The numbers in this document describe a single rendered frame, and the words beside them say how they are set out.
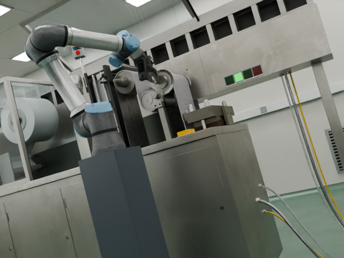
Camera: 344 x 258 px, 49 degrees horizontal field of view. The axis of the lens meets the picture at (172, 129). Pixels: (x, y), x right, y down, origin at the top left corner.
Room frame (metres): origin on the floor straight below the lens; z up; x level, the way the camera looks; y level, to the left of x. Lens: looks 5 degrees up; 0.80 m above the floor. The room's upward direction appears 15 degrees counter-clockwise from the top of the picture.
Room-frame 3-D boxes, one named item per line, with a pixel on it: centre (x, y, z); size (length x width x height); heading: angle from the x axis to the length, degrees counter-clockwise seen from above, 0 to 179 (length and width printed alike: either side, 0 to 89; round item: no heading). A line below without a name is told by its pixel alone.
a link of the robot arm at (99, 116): (1.64, 0.30, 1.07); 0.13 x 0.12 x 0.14; 35
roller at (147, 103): (2.31, 0.04, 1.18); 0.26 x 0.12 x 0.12; 155
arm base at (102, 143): (1.63, 0.29, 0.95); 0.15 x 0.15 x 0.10
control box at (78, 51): (2.41, 0.46, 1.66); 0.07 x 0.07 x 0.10; 1
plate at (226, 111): (2.19, -0.34, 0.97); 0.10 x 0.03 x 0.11; 155
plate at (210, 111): (2.22, -0.25, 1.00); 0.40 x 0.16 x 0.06; 155
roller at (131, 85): (2.37, 0.15, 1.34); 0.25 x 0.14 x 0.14; 155
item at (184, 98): (2.23, -0.12, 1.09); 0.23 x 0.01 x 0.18; 155
